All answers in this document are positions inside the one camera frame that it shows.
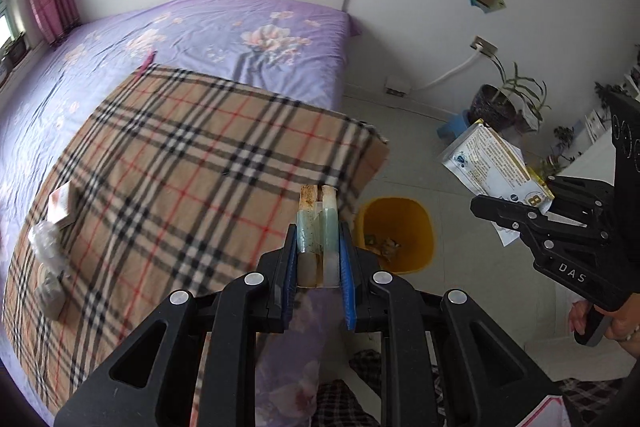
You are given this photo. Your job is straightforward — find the silver white foil pouch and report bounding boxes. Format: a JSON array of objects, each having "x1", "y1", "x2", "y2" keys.
[{"x1": 440, "y1": 119, "x2": 554, "y2": 265}]

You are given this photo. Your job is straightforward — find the orange white medicine box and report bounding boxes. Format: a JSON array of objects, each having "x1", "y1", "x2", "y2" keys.
[{"x1": 47, "y1": 182, "x2": 77, "y2": 228}]

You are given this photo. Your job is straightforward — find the yellow trash bin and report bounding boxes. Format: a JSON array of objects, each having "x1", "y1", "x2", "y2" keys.
[{"x1": 352, "y1": 196, "x2": 436, "y2": 275}]

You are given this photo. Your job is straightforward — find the person's right hand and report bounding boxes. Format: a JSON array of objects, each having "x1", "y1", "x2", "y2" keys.
[{"x1": 568, "y1": 294, "x2": 640, "y2": 358}]

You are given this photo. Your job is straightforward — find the white shelf cabinet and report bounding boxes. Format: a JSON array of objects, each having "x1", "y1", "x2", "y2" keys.
[{"x1": 548, "y1": 57, "x2": 639, "y2": 183}]

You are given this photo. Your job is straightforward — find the small shelf plant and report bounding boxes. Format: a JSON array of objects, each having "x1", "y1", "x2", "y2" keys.
[{"x1": 552, "y1": 126, "x2": 575, "y2": 157}]

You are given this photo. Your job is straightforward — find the plaid pajama legs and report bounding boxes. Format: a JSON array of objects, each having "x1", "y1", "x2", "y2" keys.
[{"x1": 310, "y1": 349, "x2": 382, "y2": 427}]

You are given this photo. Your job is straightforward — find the plaid beige blanket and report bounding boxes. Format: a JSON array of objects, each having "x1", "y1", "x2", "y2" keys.
[{"x1": 2, "y1": 64, "x2": 390, "y2": 413}]

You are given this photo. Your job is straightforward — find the blue plastic stool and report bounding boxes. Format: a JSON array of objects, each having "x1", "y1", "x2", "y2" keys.
[{"x1": 437, "y1": 109, "x2": 470, "y2": 143}]

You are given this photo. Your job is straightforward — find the dark pot orchid plant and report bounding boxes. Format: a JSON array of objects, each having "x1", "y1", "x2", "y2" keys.
[{"x1": 468, "y1": 56, "x2": 550, "y2": 134}]

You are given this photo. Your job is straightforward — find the purple floral bed sheet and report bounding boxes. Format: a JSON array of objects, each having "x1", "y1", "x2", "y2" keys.
[{"x1": 0, "y1": 0, "x2": 364, "y2": 218}]

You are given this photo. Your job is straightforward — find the crumpled grey paper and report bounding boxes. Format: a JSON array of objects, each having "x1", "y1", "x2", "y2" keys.
[{"x1": 35, "y1": 265, "x2": 66, "y2": 321}]

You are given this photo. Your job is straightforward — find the crumpled clear plastic bag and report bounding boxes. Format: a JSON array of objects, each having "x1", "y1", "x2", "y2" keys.
[{"x1": 27, "y1": 221, "x2": 68, "y2": 277}]

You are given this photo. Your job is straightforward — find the pink hair clip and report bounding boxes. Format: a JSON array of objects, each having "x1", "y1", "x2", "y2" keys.
[{"x1": 139, "y1": 50, "x2": 156, "y2": 75}]

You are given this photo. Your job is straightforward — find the wall power outlet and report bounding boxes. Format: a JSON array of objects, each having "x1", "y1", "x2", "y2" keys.
[{"x1": 384, "y1": 76, "x2": 412, "y2": 98}]

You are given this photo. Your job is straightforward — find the white wall pipe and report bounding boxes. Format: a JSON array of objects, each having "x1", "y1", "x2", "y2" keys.
[{"x1": 412, "y1": 49, "x2": 482, "y2": 92}]

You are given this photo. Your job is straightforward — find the metal wall plate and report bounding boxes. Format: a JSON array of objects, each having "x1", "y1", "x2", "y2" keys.
[{"x1": 471, "y1": 36, "x2": 498, "y2": 57}]

